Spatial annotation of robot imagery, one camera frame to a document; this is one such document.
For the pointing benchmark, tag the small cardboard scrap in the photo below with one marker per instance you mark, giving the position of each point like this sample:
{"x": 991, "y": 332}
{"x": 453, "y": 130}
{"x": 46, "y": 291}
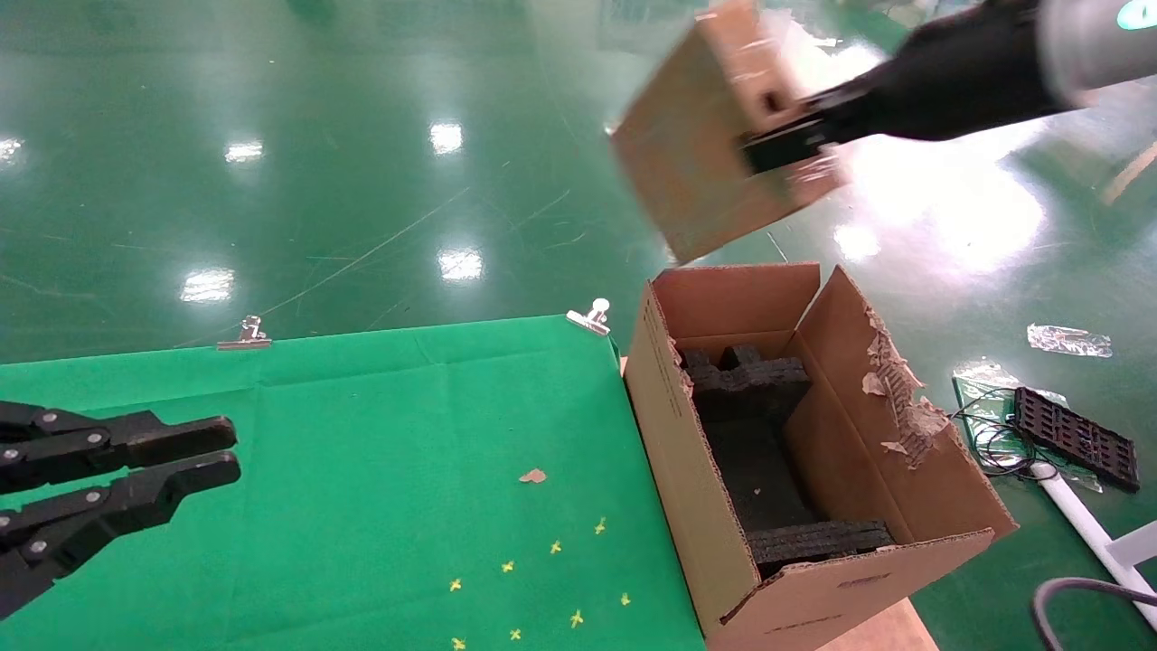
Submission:
{"x": 533, "y": 476}

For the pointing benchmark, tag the large open cardboard carton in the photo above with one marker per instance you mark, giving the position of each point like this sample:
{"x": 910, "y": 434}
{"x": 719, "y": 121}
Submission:
{"x": 678, "y": 452}

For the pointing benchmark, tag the silver metal binder clip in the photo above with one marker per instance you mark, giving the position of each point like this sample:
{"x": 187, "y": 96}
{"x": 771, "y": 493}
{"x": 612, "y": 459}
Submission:
{"x": 592, "y": 318}
{"x": 246, "y": 336}

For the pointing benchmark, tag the flat black foam pad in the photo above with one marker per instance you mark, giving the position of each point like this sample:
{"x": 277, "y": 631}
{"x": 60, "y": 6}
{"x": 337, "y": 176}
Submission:
{"x": 755, "y": 470}

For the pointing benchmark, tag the clear plastic bag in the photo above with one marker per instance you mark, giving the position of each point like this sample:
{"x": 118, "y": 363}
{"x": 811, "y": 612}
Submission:
{"x": 981, "y": 375}

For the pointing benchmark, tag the small cardboard box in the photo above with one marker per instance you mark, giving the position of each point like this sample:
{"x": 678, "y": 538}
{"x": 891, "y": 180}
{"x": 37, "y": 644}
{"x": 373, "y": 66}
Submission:
{"x": 696, "y": 154}

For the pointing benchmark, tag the black perforated plastic tray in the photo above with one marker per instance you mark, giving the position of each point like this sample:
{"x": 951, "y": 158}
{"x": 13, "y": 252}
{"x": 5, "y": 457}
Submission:
{"x": 1076, "y": 438}

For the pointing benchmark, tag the notched black foam block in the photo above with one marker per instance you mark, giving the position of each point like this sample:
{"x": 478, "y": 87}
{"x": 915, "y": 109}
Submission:
{"x": 750, "y": 389}

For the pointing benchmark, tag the ribbed black foam strip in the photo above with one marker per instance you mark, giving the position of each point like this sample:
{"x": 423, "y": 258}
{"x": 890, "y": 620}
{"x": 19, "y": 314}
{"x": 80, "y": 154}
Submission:
{"x": 813, "y": 541}

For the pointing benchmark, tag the crumpled clear plastic wrap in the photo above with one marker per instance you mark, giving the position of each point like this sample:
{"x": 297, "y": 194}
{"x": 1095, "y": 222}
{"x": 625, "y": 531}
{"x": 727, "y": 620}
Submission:
{"x": 1067, "y": 340}

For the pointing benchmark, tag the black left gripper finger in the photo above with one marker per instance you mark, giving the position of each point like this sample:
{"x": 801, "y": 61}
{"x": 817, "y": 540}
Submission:
{"x": 136, "y": 502}
{"x": 163, "y": 438}

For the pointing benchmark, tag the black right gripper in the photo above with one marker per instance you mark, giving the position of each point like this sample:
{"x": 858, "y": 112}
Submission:
{"x": 958, "y": 81}

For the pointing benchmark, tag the green table cloth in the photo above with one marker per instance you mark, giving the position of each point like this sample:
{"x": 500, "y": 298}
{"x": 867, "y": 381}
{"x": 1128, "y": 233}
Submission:
{"x": 362, "y": 452}

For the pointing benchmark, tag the white stand leg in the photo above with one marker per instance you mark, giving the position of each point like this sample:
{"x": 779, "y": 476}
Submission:
{"x": 1085, "y": 524}

